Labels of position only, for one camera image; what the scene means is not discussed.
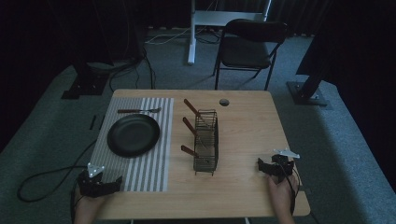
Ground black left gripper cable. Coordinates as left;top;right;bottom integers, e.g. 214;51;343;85
16;138;98;203

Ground wooden-handled fork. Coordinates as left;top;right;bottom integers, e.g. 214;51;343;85
117;106;163;115

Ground black round plate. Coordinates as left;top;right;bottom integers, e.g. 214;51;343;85
106;113;162;159

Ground black floor cables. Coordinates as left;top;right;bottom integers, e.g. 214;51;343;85
107;46;157;93

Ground black wire cutlery rack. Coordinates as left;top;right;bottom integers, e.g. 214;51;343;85
192;108;219;177

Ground black stand with base plate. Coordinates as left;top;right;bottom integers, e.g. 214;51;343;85
286;59;331;107
61;59;110;101

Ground person's left hand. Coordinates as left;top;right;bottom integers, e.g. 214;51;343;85
73;188;108;224

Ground small black floor strips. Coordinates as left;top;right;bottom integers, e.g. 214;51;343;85
89;114;106;132

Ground person's right hand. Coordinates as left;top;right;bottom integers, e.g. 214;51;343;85
266;174;301;224

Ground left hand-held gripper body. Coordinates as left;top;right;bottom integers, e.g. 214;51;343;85
77;161;110;199

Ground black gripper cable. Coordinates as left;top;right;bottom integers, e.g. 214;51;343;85
16;138;98;203
278;162;303;217

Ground grey striped placemat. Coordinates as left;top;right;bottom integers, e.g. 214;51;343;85
89;96;175;193

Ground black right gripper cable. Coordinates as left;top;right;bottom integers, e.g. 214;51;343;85
278;162;303;217

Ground white floor cable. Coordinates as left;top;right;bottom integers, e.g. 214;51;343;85
144;26;191;46

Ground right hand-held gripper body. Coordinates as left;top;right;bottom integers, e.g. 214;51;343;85
270;147;302;184

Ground black folding chair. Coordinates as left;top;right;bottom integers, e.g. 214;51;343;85
212;18;289;91

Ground wooden-handled utensil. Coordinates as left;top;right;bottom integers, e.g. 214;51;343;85
180;144;200;159
183;98;201;118
181;116;198;136

